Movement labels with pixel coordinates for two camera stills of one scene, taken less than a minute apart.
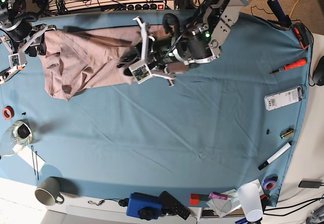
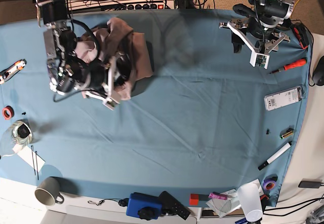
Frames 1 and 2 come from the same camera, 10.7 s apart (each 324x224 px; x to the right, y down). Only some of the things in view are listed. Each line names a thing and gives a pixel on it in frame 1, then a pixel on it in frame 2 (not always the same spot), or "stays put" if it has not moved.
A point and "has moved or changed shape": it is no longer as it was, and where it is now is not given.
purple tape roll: x=269 y=182 stays put
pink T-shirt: x=76 y=59 has moved or changed shape
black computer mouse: x=318 y=73 stays put
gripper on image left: x=17 y=59 to x=106 y=79
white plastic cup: x=249 y=193 stays put
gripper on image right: x=156 y=58 to x=259 y=42
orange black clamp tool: x=302 y=35 stays put
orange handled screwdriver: x=294 y=64 stays put
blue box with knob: x=144 y=206 stays put
